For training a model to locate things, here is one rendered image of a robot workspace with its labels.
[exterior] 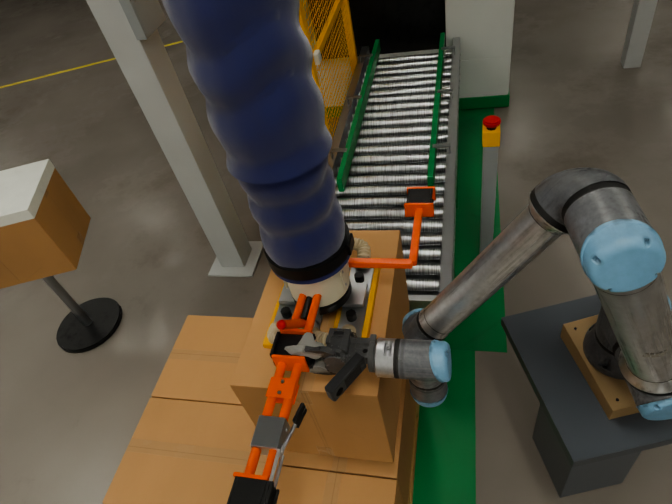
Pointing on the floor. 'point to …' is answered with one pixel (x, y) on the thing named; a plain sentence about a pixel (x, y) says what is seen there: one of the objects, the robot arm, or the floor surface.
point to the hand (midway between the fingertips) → (292, 359)
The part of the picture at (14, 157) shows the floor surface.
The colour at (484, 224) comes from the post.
